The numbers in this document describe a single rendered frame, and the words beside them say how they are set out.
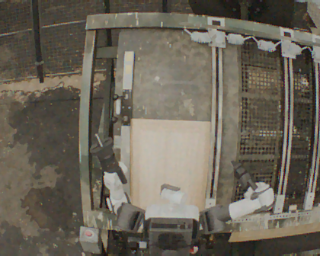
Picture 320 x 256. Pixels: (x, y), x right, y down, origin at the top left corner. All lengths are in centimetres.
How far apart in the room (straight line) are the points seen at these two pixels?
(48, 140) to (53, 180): 52
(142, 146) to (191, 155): 28
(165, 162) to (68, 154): 179
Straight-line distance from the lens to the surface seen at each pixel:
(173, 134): 280
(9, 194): 428
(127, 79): 276
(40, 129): 475
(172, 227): 223
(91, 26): 276
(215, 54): 273
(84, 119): 280
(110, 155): 234
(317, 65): 287
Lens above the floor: 329
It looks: 46 degrees down
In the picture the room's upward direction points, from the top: straight up
